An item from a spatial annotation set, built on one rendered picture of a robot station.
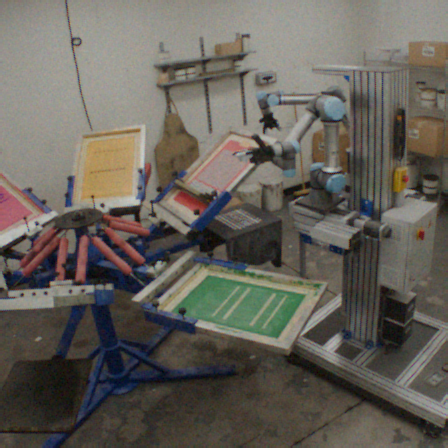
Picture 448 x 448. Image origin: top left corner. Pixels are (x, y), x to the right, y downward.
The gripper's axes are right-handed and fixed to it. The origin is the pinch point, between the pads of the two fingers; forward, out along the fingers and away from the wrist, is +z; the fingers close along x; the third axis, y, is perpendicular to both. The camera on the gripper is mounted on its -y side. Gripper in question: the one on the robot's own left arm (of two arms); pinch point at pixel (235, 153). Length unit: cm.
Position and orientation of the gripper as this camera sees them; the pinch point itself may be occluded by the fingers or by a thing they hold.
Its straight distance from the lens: 245.6
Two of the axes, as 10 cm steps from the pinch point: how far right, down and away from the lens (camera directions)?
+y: 1.3, 9.5, 2.8
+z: -9.4, 2.1, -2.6
